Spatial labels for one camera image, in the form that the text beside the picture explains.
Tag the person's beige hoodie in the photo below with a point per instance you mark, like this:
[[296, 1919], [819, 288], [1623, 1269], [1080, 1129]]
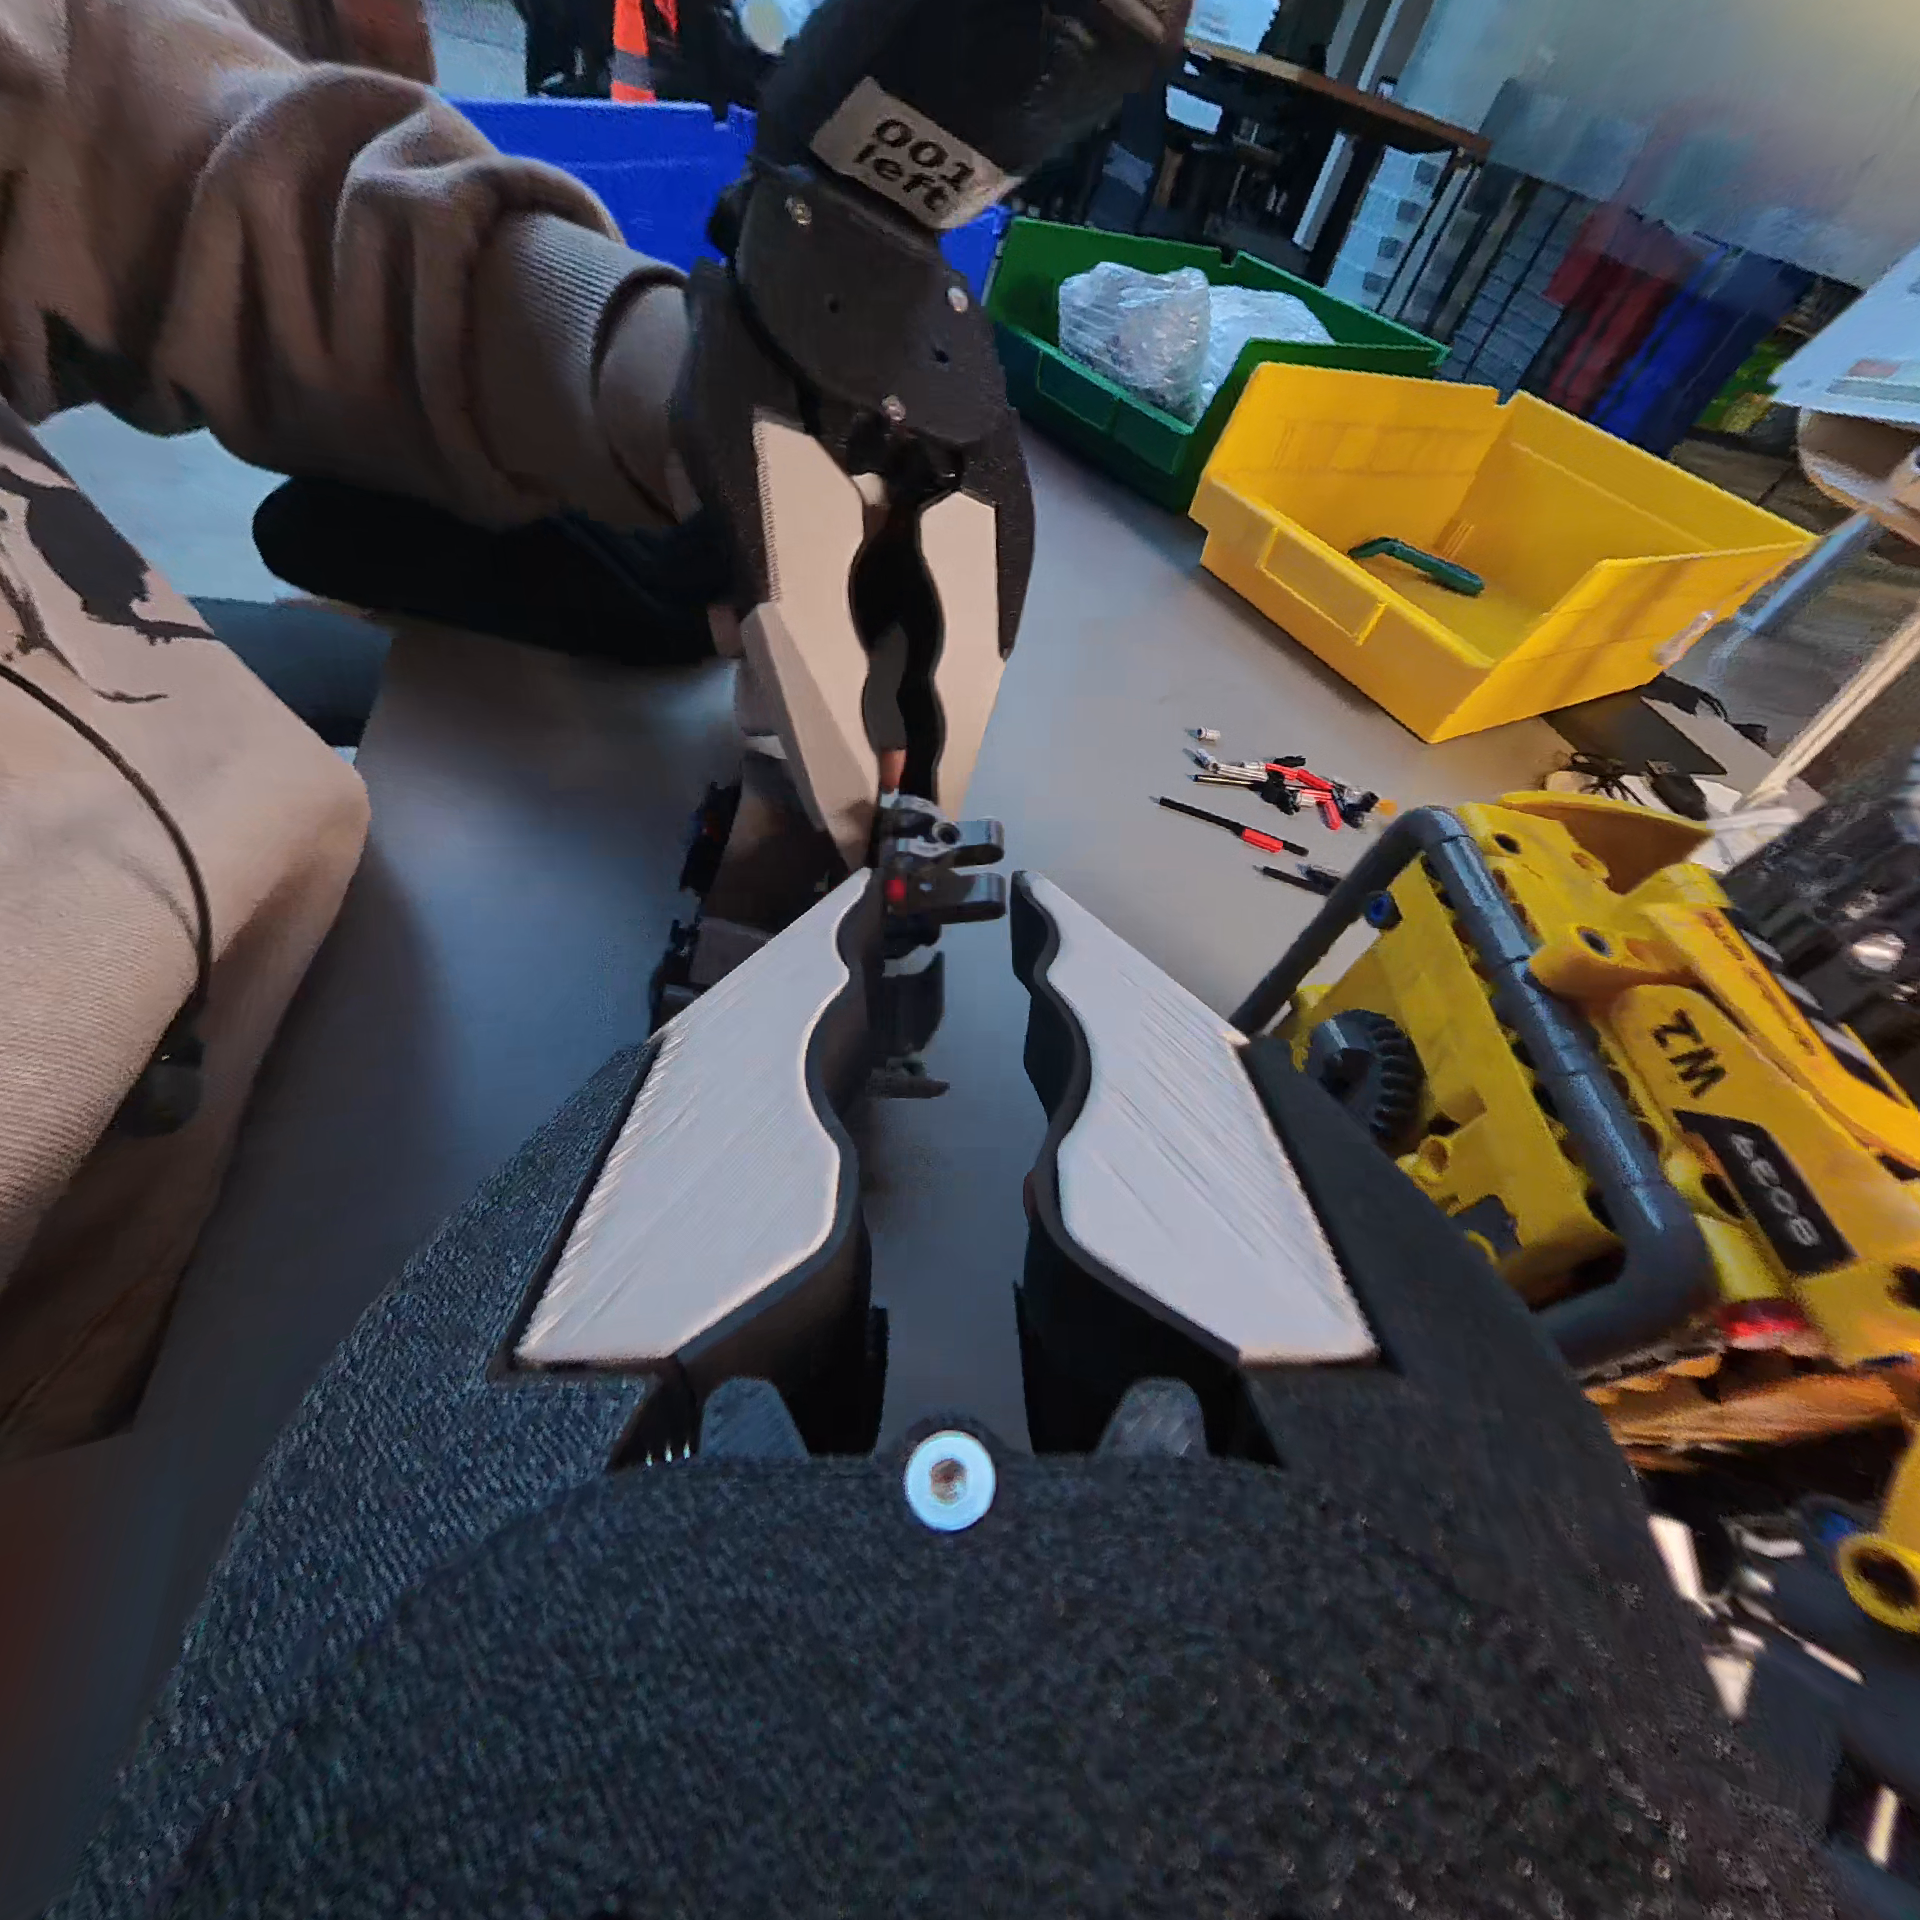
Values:
[[150, 901]]

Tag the stack of coloured bins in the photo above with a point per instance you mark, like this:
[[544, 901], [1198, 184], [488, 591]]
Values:
[[1650, 330]]

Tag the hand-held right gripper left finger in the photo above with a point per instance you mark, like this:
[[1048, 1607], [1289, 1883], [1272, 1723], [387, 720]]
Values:
[[704, 1185]]

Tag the grey brick engine assembly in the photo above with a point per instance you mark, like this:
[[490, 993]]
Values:
[[945, 862]]

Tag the grey parts drawer cabinet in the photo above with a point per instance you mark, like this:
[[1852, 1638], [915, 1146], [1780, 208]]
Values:
[[1470, 270]]

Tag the green plastic bin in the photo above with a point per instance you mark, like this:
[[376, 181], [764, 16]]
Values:
[[1080, 389]]

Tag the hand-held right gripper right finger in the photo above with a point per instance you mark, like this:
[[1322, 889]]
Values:
[[1185, 1185]]

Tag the clear plastic bag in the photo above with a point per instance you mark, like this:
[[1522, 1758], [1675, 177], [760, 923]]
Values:
[[1131, 330], [1267, 323]]

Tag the black axle with red bush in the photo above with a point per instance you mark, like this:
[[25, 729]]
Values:
[[1254, 832]]

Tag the wooden table with black legs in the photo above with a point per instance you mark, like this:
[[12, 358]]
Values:
[[1320, 98]]

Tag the green brick separator tool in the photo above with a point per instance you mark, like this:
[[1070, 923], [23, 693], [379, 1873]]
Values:
[[1418, 566]]

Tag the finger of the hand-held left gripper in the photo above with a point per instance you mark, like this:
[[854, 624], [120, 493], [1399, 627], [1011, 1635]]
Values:
[[803, 569], [968, 599]]

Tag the grey desk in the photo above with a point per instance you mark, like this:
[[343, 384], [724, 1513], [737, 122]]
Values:
[[524, 901]]

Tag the black flat device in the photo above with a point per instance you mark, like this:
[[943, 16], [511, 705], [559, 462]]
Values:
[[1650, 735]]

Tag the person's left forearm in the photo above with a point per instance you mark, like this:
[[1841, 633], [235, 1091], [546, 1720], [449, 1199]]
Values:
[[376, 299]]

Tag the pile of small brick pins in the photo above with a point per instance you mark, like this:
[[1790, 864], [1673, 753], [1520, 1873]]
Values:
[[1289, 783]]

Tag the beige booklet holder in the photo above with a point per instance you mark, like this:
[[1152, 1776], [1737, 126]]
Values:
[[1868, 480]]

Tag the blue plastic bin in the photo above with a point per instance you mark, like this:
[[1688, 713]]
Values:
[[600, 166]]

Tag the yellow plastic bin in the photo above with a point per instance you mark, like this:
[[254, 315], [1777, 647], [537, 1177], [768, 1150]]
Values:
[[1500, 675]]

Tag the building instruction booklet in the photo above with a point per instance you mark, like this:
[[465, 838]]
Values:
[[1860, 360]]

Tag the dark grey chair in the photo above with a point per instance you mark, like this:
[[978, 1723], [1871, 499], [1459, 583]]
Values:
[[299, 675]]

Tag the yellow brick-built vehicle model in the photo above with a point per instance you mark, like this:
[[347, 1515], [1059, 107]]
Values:
[[1650, 1049]]

